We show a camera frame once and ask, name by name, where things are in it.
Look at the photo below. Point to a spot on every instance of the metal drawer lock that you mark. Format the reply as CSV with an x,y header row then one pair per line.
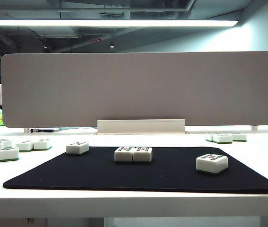
x,y
29,220

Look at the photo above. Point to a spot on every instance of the long ceiling strip light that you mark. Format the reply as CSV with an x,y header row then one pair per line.
x,y
100,23

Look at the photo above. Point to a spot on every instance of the black blue screwdriver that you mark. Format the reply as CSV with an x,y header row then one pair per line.
x,y
41,130

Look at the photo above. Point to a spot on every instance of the black fabric mat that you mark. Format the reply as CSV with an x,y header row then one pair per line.
x,y
148,177

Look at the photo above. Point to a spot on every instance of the beige desk divider panel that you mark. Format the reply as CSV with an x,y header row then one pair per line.
x,y
138,89

